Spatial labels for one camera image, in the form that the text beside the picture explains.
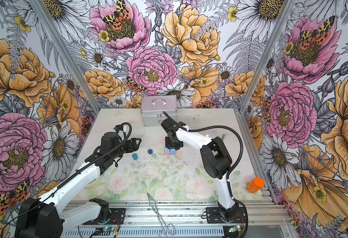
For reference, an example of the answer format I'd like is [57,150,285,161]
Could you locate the aluminium rail frame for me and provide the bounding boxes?
[109,200,291,227]

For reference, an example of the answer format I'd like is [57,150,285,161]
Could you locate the green circuit board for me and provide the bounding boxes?
[228,225,241,233]
[95,227,118,237]

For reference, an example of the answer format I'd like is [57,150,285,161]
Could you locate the metal wire tongs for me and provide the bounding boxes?
[147,193,177,238]

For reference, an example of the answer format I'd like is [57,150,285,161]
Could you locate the silver aluminium case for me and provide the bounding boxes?
[140,95,178,127]

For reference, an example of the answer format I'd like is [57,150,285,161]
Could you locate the right green circuit board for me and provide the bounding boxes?
[228,225,241,233]

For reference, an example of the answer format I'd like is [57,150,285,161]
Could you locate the orange plastic bottle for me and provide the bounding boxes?
[246,177,265,193]

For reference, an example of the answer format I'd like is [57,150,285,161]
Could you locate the left green circuit board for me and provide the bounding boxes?
[95,227,118,237]

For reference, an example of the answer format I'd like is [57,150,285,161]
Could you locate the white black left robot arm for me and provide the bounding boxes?
[14,122,141,238]

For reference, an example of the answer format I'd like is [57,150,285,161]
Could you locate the teal rounded block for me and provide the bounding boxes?
[132,153,138,160]

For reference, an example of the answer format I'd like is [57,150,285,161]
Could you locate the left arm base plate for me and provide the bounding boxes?
[106,208,126,225]

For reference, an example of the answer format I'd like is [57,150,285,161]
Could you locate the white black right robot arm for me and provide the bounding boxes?
[161,111,246,223]

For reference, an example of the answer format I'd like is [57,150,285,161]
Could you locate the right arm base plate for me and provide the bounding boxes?
[204,207,247,224]

